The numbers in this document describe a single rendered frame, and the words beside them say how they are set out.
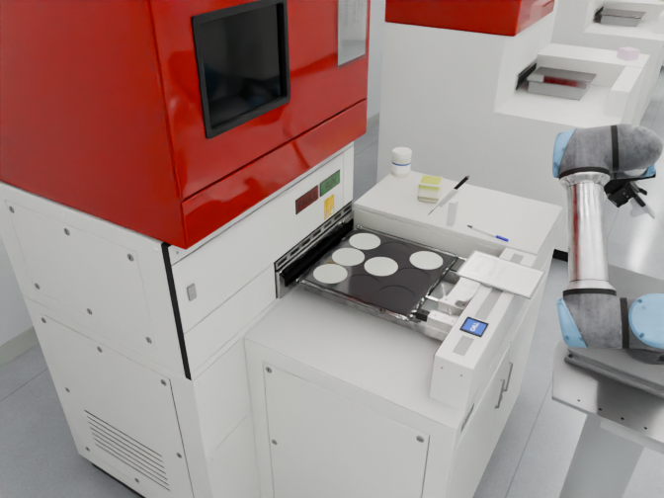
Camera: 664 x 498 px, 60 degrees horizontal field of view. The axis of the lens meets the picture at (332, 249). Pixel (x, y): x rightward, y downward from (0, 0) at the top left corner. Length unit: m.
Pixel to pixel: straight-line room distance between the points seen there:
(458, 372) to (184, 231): 0.69
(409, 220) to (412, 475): 0.78
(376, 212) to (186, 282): 0.80
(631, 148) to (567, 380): 0.59
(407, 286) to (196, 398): 0.66
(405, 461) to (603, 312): 0.61
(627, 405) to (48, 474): 2.00
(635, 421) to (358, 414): 0.66
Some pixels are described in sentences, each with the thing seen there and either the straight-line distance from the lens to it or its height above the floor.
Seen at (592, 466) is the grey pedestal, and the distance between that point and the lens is 1.89.
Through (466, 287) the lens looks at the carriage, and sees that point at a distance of 1.75.
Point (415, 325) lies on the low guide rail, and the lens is 1.65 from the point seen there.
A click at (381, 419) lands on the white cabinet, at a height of 0.75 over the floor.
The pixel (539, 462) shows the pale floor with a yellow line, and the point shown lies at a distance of 2.50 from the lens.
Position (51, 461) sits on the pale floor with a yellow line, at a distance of 2.61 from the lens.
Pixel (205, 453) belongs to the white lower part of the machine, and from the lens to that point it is 1.75.
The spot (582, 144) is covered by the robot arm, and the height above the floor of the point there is 1.35.
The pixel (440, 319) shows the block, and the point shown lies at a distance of 1.57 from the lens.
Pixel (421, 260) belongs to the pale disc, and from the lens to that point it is 1.81.
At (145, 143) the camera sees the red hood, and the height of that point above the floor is 1.45.
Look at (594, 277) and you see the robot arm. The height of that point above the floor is 1.12.
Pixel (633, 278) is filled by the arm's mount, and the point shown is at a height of 1.03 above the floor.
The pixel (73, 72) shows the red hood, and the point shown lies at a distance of 1.31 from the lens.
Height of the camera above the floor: 1.88
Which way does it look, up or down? 32 degrees down
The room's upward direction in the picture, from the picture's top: straight up
